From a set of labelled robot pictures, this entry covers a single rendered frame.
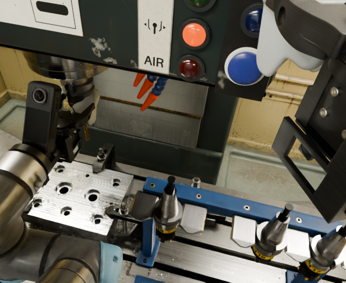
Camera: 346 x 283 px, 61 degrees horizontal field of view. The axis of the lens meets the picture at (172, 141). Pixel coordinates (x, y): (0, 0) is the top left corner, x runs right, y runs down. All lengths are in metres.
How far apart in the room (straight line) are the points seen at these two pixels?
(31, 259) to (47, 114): 0.22
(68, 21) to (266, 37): 0.18
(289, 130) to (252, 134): 1.50
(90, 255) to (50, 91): 0.25
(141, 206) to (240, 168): 1.06
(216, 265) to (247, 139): 0.89
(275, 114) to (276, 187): 0.37
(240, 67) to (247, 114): 1.32
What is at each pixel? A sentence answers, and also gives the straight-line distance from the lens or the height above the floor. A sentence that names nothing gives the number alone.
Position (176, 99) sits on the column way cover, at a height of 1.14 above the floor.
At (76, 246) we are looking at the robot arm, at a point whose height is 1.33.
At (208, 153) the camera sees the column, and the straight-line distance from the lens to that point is 1.27.
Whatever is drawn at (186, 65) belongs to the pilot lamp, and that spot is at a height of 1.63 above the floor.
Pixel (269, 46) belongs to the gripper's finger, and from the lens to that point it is 0.20.
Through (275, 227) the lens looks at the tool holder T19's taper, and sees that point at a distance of 0.62.
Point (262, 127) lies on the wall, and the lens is 1.63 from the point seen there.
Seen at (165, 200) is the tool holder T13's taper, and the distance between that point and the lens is 0.60.
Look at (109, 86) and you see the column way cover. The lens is 1.16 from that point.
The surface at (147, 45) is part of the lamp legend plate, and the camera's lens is 0.28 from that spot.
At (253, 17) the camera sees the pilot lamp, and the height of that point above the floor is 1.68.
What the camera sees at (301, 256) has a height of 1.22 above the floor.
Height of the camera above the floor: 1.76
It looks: 43 degrees down
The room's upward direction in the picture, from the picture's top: 6 degrees clockwise
